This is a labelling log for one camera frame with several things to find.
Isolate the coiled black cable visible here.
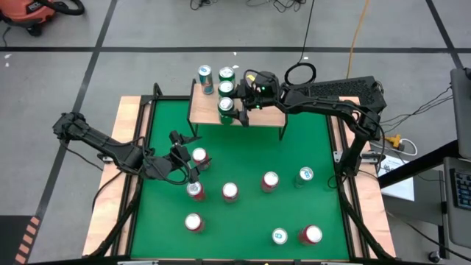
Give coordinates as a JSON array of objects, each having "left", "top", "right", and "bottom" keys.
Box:
[{"left": 283, "top": 0, "right": 317, "bottom": 86}]

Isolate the white cable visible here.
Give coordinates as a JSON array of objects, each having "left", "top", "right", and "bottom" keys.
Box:
[{"left": 400, "top": 138, "right": 419, "bottom": 158}]

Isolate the black vacuum hose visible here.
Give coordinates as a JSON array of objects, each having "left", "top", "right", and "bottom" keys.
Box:
[{"left": 36, "top": 0, "right": 85, "bottom": 16}]

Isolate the yellow cable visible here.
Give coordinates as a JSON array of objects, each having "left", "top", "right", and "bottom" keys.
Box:
[{"left": 345, "top": 0, "right": 371, "bottom": 70}]

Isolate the orange power plug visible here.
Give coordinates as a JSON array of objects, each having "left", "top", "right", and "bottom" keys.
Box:
[{"left": 384, "top": 134, "right": 406, "bottom": 150}]

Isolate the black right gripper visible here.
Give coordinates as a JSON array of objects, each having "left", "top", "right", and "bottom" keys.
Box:
[{"left": 231, "top": 82, "right": 261, "bottom": 128}]

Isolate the silver blue Red Bull can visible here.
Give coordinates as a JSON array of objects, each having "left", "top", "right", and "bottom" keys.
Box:
[
  {"left": 271, "top": 227, "right": 289, "bottom": 246},
  {"left": 293, "top": 166, "right": 315, "bottom": 188},
  {"left": 197, "top": 64, "right": 215, "bottom": 96}
]

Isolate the green table mat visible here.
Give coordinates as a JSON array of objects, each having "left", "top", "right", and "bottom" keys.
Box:
[{"left": 130, "top": 98, "right": 350, "bottom": 261}]

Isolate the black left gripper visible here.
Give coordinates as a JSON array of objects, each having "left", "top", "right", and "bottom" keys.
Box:
[{"left": 167, "top": 130, "right": 204, "bottom": 185}]

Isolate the grey monitor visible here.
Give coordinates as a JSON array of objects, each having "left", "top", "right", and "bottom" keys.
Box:
[{"left": 449, "top": 67, "right": 471, "bottom": 161}]

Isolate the black orange hazard mat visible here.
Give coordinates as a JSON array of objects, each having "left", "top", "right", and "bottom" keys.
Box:
[{"left": 0, "top": 215, "right": 41, "bottom": 265}]

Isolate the green Sprite can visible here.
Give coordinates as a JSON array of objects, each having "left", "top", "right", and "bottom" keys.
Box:
[
  {"left": 217, "top": 79, "right": 236, "bottom": 99},
  {"left": 216, "top": 96, "right": 236, "bottom": 126},
  {"left": 219, "top": 66, "right": 236, "bottom": 84}
]

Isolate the white paper sheet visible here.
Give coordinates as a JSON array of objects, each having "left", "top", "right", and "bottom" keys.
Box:
[{"left": 377, "top": 153, "right": 416, "bottom": 202}]

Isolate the grey side desk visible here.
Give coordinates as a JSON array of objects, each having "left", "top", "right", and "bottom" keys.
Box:
[{"left": 378, "top": 139, "right": 471, "bottom": 264}]

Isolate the orange shop vacuum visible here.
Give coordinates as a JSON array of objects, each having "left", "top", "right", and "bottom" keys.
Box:
[{"left": 0, "top": 0, "right": 56, "bottom": 38}]

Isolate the red Fanta can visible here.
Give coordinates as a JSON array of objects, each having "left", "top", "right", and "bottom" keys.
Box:
[
  {"left": 191, "top": 146, "right": 211, "bottom": 172},
  {"left": 261, "top": 171, "right": 280, "bottom": 194},
  {"left": 185, "top": 180, "right": 206, "bottom": 202},
  {"left": 297, "top": 224, "right": 324, "bottom": 247},
  {"left": 183, "top": 212, "right": 206, "bottom": 234},
  {"left": 221, "top": 182, "right": 240, "bottom": 204}
]

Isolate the wooden shelf with black legs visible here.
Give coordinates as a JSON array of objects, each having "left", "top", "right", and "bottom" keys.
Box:
[{"left": 186, "top": 77, "right": 288, "bottom": 143}]

